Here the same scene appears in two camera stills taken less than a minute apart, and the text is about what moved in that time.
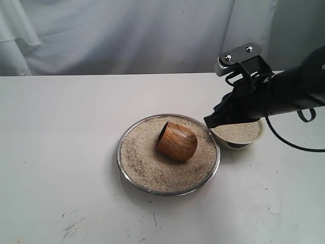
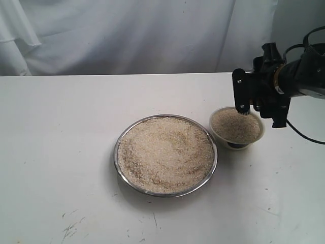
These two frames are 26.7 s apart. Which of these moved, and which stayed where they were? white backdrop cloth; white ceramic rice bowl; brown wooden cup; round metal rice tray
Moved: brown wooden cup
Stayed: round metal rice tray; white ceramic rice bowl; white backdrop cloth
